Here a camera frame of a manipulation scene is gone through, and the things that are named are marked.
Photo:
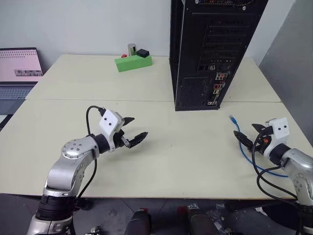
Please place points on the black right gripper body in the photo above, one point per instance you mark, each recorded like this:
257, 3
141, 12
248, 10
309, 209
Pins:
262, 144

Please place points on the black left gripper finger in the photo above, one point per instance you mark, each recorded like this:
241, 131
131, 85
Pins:
138, 139
128, 120

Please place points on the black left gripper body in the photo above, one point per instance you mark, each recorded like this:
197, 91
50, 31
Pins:
119, 139

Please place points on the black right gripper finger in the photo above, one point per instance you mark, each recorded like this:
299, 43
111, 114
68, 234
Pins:
259, 128
243, 140

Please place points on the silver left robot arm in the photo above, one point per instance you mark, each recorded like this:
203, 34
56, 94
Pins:
71, 159

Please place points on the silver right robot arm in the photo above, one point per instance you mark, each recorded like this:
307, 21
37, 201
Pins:
297, 164

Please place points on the green rectangular block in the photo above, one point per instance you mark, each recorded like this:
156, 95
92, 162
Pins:
133, 63

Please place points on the small black box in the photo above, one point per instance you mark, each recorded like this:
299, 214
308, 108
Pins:
142, 53

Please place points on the silver metal can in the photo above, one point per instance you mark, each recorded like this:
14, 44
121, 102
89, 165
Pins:
132, 49

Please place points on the dark rounded shape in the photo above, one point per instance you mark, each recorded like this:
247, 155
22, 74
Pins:
139, 222
200, 222

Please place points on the black computer tower case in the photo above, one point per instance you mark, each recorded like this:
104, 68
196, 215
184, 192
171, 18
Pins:
195, 61

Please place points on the open laptop computer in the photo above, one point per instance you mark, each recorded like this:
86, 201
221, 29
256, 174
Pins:
19, 66

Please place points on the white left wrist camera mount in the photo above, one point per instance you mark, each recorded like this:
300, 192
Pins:
109, 121

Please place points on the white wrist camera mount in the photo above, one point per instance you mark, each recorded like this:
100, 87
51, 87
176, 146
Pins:
280, 131
109, 121

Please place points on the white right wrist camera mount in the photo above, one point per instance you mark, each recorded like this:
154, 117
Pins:
280, 131

